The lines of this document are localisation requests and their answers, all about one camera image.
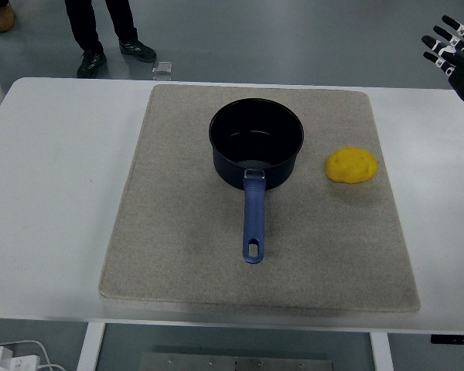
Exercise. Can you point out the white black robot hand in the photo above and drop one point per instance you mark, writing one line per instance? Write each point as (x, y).
(462, 75)

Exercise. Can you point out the black table control panel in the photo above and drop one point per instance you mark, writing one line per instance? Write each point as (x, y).
(454, 339)

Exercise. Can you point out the white table leg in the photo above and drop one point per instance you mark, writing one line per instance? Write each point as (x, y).
(91, 348)
(381, 353)

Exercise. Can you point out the beige fabric mat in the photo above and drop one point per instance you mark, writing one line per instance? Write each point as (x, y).
(178, 232)

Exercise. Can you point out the grey metal plate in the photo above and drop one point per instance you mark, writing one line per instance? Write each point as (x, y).
(236, 363)

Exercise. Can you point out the person in black shoes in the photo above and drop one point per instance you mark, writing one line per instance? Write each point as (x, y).
(86, 23)

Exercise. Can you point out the person's tan shoe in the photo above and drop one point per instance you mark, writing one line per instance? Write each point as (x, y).
(4, 17)

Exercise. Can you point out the white power strip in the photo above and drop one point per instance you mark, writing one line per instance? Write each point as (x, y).
(11, 361)

